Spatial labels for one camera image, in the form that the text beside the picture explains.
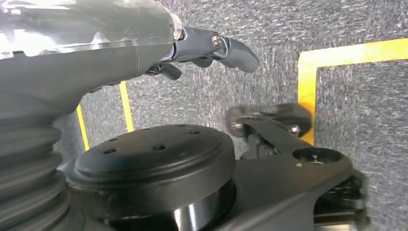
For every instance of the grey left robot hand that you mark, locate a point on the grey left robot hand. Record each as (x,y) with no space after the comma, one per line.
(79,63)

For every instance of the black round robot joint cap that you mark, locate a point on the black round robot joint cap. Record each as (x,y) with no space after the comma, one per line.
(153,165)

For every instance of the yellow floor tape square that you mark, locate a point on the yellow floor tape square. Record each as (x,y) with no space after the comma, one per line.
(307,79)

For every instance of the black robot joint bracket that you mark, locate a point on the black robot joint bracket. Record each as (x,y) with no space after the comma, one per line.
(287,178)

